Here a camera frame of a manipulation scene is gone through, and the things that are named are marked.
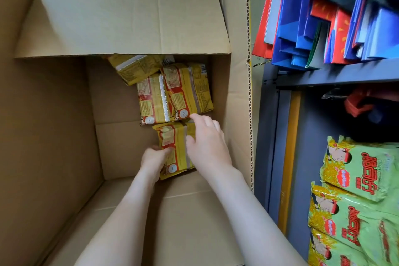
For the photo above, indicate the person's left hand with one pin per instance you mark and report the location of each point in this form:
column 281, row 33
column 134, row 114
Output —
column 152, row 163

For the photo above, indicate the bunch of small gift bags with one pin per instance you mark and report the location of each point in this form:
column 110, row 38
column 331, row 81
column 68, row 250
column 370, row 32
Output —
column 293, row 25

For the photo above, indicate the person's right hand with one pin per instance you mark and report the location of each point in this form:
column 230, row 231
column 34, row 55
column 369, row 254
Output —
column 210, row 150

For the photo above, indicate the stack of green cartoon packets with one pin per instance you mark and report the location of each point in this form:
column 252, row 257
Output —
column 352, row 212

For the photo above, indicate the cardboard box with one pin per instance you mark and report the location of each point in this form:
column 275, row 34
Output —
column 124, row 19

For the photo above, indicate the row of blue gift bags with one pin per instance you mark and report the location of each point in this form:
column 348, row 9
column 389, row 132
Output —
column 383, row 32

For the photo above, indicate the person's right forearm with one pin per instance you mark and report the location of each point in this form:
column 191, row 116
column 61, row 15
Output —
column 255, row 228

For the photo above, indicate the grey metal shelf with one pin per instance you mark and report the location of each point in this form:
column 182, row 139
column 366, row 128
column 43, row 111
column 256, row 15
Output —
column 343, row 74

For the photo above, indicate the person's left forearm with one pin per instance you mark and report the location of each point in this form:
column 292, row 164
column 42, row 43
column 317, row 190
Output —
column 121, row 228

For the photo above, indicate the crumpled red bag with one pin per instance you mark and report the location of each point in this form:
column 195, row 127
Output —
column 358, row 103

